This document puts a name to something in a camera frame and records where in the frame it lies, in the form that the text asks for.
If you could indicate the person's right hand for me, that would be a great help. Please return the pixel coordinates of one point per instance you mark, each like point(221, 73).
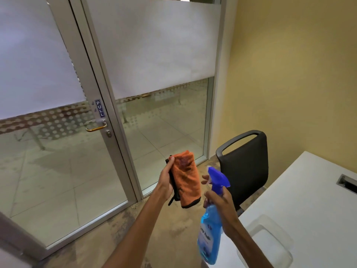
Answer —
point(226, 209)

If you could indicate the person's left hand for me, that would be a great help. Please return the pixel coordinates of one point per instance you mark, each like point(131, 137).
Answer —
point(163, 186)

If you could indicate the person's left thumb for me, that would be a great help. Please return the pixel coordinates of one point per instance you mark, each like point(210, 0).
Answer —
point(170, 163)

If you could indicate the person's right thumb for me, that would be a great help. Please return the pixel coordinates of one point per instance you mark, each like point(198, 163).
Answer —
point(212, 195)

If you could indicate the orange microfiber cloth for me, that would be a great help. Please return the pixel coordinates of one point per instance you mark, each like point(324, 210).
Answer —
point(186, 178)

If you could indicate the blue spray bottle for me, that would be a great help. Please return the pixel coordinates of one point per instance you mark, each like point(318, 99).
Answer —
point(209, 240)

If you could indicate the person's right forearm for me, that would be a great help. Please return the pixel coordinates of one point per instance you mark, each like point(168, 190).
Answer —
point(248, 248)

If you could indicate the person's left forearm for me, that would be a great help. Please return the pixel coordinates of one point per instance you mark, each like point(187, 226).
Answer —
point(134, 234)

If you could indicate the black office chair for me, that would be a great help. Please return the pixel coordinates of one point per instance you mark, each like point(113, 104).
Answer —
point(245, 167)

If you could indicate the metal table leg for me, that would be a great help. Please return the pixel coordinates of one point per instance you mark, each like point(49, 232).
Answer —
point(37, 139)
point(124, 114)

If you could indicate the silver door lock cylinder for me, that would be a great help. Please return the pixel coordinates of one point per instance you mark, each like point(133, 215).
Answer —
point(108, 133)

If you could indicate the clear plastic container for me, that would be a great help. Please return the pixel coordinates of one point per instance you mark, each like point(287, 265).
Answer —
point(267, 242)

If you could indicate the blue door sign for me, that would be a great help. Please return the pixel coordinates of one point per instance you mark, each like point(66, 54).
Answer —
point(100, 108)

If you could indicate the frosted glass partition panel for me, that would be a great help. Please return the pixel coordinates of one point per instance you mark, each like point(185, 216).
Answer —
point(159, 66)

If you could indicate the frosted glass door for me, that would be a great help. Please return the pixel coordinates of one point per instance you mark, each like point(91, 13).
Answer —
point(50, 108)

